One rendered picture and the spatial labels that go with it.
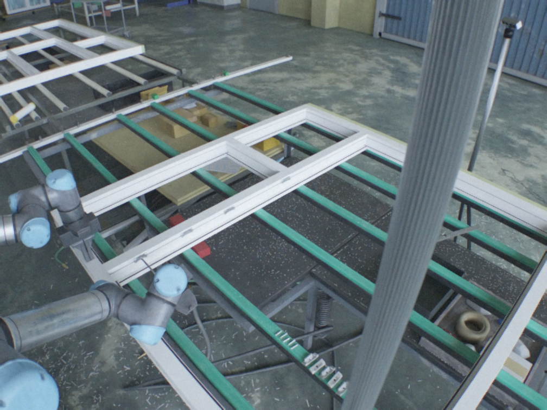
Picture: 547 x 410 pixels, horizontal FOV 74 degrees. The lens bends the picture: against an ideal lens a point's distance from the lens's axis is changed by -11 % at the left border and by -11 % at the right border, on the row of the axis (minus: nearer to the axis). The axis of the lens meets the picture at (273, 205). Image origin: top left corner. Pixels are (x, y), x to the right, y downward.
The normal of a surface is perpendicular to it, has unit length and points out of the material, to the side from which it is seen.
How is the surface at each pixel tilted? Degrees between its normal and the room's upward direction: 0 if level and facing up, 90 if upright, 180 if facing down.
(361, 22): 90
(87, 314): 73
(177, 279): 40
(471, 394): 0
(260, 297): 0
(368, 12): 90
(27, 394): 83
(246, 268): 0
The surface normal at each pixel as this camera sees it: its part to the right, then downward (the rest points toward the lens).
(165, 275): 0.26, -0.26
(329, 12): 0.68, 0.44
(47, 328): 0.93, -0.04
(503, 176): 0.00, -0.79
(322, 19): -0.73, 0.41
